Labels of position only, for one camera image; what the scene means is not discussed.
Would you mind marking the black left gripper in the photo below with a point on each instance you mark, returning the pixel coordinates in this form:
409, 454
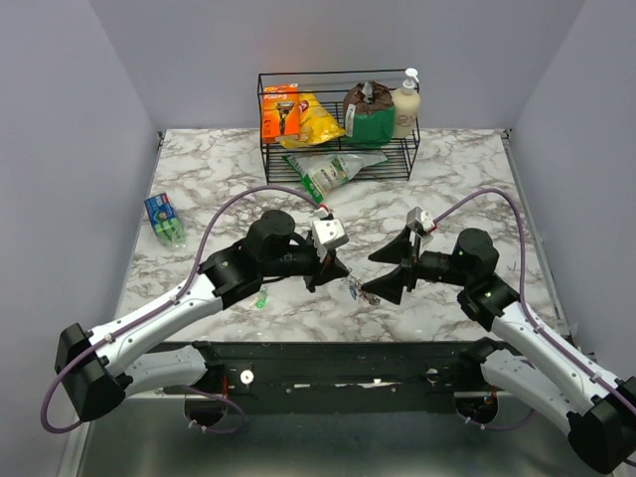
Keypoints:
325, 272

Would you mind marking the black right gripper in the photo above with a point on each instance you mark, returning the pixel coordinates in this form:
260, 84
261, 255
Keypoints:
399, 251

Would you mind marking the blue key tag with keys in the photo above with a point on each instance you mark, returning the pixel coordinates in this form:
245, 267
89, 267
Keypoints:
355, 287

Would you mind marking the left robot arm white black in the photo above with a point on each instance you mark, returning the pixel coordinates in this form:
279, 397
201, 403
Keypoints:
101, 367

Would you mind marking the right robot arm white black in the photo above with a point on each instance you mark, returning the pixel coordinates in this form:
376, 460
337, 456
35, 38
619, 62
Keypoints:
594, 408

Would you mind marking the green key tag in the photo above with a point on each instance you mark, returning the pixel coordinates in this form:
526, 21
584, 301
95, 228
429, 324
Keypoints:
259, 299

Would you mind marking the green white plastic pouch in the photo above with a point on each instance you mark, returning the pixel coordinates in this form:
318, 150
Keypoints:
320, 173

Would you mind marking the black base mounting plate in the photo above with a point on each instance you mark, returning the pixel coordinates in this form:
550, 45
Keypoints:
326, 378

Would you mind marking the yellow snack bag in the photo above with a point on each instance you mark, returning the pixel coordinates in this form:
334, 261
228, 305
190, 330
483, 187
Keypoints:
317, 124

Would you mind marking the brown green bag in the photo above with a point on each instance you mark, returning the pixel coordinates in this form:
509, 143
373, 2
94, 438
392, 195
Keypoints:
369, 115

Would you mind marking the cream lotion pump bottle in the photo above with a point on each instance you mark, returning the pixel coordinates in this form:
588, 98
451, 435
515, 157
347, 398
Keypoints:
406, 101

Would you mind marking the blue green toothpaste box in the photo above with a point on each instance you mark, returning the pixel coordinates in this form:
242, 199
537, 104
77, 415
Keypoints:
164, 220

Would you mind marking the orange razor package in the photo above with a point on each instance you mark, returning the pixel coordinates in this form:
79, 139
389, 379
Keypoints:
280, 117

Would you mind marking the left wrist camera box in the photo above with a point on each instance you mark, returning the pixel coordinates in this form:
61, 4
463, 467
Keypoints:
327, 235

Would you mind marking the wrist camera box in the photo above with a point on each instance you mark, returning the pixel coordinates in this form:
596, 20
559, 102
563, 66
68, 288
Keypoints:
327, 235
420, 222

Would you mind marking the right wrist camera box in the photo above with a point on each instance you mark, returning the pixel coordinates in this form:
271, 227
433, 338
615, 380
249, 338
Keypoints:
420, 222

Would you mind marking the aluminium rail frame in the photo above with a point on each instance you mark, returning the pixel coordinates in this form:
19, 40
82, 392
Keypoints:
149, 436

